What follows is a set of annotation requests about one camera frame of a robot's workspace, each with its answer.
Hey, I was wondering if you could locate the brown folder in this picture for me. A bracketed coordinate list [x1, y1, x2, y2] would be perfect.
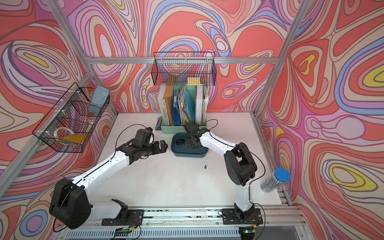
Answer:
[164, 85, 174, 126]

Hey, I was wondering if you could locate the white tape roll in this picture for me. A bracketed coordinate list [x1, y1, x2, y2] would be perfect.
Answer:
[54, 127, 74, 139]

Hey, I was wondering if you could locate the yellow pad in basket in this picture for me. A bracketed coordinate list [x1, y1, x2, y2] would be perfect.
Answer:
[62, 134, 87, 144]

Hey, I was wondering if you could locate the grey blue sponge block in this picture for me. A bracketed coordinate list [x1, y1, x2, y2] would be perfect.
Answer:
[90, 86, 110, 108]

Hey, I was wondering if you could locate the mint green file organizer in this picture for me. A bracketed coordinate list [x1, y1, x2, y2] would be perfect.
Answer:
[158, 85, 208, 135]

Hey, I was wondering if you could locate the grey stapler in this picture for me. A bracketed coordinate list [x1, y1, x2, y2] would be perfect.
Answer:
[155, 117, 163, 131]

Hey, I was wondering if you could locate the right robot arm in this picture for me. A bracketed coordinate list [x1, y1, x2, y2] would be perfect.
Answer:
[186, 129, 258, 223]

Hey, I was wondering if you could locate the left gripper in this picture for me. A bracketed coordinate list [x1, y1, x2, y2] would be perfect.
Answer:
[140, 139, 169, 157]

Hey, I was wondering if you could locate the teal plastic storage tray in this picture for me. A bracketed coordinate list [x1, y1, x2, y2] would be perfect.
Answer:
[171, 133, 209, 158]

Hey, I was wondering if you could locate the blue folder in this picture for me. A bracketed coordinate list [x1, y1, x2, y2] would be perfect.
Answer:
[172, 100, 181, 126]

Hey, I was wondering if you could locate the yellow sticky note pad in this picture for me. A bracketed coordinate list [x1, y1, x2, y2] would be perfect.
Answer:
[187, 77, 201, 86]

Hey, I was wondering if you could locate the black wire basket wall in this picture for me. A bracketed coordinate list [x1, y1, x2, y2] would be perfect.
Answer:
[151, 51, 217, 86]
[33, 83, 110, 153]

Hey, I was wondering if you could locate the black wire basket back wall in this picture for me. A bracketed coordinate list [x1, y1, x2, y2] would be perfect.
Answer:
[151, 51, 217, 86]

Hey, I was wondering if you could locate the black wire basket left wall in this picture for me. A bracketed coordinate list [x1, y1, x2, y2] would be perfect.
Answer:
[33, 83, 110, 153]

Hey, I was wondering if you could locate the white binder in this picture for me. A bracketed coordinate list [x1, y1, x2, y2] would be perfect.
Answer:
[195, 86, 204, 125]

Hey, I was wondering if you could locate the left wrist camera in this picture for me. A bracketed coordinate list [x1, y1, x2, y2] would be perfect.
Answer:
[135, 127, 154, 145]

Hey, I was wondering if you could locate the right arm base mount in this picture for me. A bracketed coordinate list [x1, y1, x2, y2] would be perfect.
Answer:
[220, 208, 264, 226]

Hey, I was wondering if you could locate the blue lid clear jar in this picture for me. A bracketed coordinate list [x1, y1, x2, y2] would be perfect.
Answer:
[260, 168, 291, 193]

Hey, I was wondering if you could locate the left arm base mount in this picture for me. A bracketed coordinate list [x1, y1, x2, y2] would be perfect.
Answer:
[102, 210, 144, 227]

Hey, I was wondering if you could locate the pile of black wing nuts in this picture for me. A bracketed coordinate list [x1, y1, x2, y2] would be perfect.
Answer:
[176, 139, 186, 145]

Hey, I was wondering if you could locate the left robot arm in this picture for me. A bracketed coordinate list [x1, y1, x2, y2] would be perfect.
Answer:
[49, 140, 168, 230]

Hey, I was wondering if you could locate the aluminium front rail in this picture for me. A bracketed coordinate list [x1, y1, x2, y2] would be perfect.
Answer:
[52, 206, 314, 240]

